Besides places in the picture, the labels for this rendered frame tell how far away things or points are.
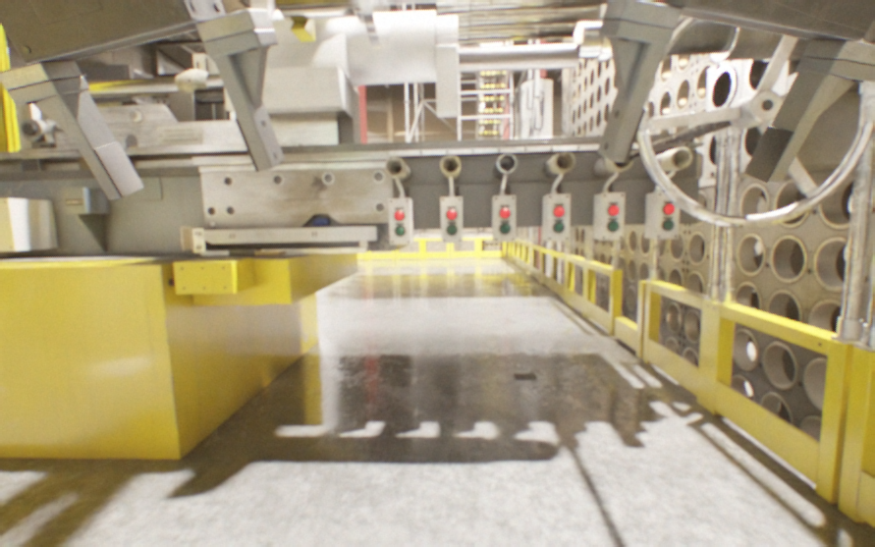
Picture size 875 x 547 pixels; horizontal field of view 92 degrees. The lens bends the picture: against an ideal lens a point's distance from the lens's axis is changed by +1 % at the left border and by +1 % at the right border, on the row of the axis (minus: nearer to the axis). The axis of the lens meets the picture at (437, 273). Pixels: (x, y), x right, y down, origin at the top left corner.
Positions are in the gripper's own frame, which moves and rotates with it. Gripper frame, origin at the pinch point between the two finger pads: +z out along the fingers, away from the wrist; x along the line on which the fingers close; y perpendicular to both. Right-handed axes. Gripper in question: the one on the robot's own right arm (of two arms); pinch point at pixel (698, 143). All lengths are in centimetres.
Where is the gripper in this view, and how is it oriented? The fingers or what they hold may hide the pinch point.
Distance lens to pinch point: 40.5
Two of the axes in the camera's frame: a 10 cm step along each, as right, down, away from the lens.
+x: 9.9, 0.9, 1.3
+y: 0.7, 5.0, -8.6
